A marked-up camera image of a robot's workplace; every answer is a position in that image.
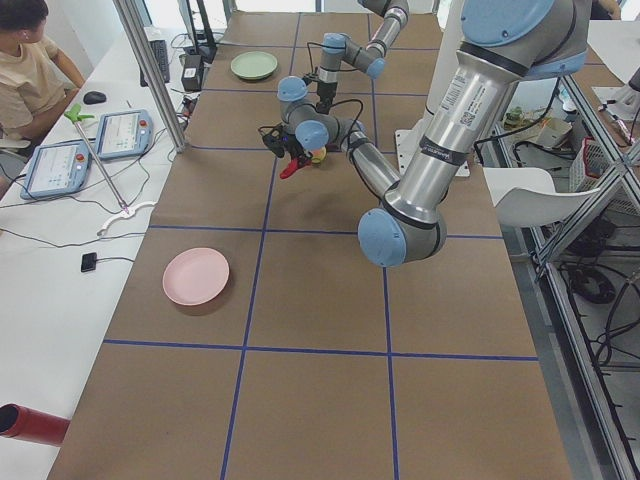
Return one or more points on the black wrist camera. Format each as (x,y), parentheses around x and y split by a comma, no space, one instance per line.
(272,138)

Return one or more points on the red chili pepper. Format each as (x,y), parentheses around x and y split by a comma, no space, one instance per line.
(292,169)

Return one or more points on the near teach pendant tablet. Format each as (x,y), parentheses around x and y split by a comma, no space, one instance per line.
(55,170)

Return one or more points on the far teach pendant tablet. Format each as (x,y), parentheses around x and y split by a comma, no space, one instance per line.
(123,134)

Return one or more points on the long metal grabber stick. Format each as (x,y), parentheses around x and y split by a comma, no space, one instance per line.
(74,115)

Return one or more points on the light green plate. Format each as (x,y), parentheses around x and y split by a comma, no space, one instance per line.
(254,65)

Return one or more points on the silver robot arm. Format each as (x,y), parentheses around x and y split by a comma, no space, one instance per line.
(500,43)
(339,48)

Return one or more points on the aluminium frame post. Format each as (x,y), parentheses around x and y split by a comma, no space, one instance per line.
(131,21)

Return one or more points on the pink plate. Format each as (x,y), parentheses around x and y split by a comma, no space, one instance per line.
(195,276)

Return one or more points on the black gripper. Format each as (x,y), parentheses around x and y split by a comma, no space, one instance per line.
(296,151)
(325,94)

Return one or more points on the red cylinder bottle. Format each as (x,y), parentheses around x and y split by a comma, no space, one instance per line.
(26,424)

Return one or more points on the small black square device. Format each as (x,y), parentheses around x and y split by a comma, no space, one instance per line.
(89,262)

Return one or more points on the yellow pink peach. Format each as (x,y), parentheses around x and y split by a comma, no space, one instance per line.
(318,156)

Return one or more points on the teach pendant tablet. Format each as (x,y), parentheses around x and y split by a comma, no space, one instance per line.
(123,134)
(55,170)

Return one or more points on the white wire basket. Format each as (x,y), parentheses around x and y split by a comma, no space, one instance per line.
(587,167)

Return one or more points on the seated person beige shirt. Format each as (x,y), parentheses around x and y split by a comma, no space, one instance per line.
(38,80)

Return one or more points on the black computer mouse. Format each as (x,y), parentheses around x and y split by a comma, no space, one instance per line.
(94,97)

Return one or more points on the white plastic chair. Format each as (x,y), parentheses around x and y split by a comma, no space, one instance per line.
(526,197)

